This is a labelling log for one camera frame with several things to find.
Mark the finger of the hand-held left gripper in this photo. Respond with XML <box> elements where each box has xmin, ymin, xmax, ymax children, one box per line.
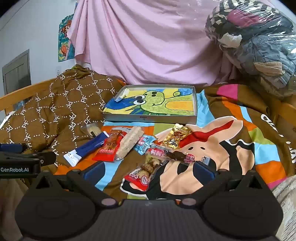
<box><xmin>0</xmin><ymin>151</ymin><xmax>57</xmax><ymax>167</ymax></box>

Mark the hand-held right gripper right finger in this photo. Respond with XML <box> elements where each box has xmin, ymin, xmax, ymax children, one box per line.
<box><xmin>179</xmin><ymin>161</ymin><xmax>266</xmax><ymax>207</ymax></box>

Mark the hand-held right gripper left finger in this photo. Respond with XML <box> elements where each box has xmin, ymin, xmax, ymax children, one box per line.
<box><xmin>31</xmin><ymin>161</ymin><xmax>119</xmax><ymax>207</ymax></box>

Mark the blue and white stick packet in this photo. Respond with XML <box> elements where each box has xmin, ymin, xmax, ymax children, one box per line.
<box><xmin>63</xmin><ymin>131</ymin><xmax>109</xmax><ymax>166</ymax></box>

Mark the red snack packet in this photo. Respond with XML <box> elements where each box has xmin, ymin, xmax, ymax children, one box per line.
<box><xmin>92</xmin><ymin>127</ymin><xmax>127</xmax><ymax>162</ymax></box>

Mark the clear pastry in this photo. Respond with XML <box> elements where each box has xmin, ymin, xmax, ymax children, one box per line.
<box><xmin>81</xmin><ymin>124</ymin><xmax>102</xmax><ymax>137</ymax></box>

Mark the beige cereal bar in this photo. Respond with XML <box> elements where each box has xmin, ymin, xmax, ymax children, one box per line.
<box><xmin>116</xmin><ymin>126</ymin><xmax>142</xmax><ymax>161</ymax></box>

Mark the gold snack packet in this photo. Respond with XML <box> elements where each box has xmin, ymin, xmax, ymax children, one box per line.
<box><xmin>163</xmin><ymin>124</ymin><xmax>191</xmax><ymax>150</ymax></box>

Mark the quail egg packet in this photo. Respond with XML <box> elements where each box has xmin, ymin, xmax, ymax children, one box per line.
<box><xmin>124</xmin><ymin>156</ymin><xmax>167</xmax><ymax>192</ymax></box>

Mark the light blue snack packet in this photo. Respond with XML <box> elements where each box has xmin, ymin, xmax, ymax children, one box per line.
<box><xmin>135</xmin><ymin>135</ymin><xmax>158</xmax><ymax>155</ymax></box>

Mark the shallow grey box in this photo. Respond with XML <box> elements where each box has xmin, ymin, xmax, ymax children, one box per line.
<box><xmin>102</xmin><ymin>85</ymin><xmax>198</xmax><ymax>125</ymax></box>

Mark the colourful printed blanket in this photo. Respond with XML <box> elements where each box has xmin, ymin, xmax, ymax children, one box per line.
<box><xmin>53</xmin><ymin>83</ymin><xmax>296</xmax><ymax>202</ymax></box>

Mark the brown patterned quilt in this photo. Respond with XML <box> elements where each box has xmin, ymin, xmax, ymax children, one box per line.
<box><xmin>0</xmin><ymin>65</ymin><xmax>127</xmax><ymax>176</ymax></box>

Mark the beige fleece cloth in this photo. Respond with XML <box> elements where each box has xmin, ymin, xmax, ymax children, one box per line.
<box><xmin>272</xmin><ymin>174</ymin><xmax>296</xmax><ymax>241</ymax></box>

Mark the grey cabinet door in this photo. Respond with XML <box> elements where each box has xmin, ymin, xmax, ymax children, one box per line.
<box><xmin>2</xmin><ymin>49</ymin><xmax>31</xmax><ymax>94</ymax></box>

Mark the clear plastic bag of clothes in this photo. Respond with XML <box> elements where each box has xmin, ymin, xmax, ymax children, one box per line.
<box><xmin>205</xmin><ymin>0</ymin><xmax>296</xmax><ymax>100</ymax></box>

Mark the pink hanging cloth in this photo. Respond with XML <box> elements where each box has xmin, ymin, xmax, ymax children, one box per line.
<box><xmin>67</xmin><ymin>0</ymin><xmax>234</xmax><ymax>87</ymax></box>

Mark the wall poster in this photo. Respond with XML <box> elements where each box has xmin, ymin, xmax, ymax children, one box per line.
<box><xmin>57</xmin><ymin>1</ymin><xmax>80</xmax><ymax>62</ymax></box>

